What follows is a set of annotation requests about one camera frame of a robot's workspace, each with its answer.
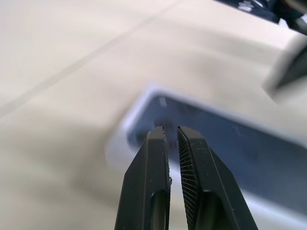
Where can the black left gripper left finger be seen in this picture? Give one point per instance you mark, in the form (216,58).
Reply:
(144,182)

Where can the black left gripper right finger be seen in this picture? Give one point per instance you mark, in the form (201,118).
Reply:
(211,191)

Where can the dark blue smartphone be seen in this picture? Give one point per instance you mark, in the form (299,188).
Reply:
(239,134)

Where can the dark blue printed item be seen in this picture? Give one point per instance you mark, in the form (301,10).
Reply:
(254,9)

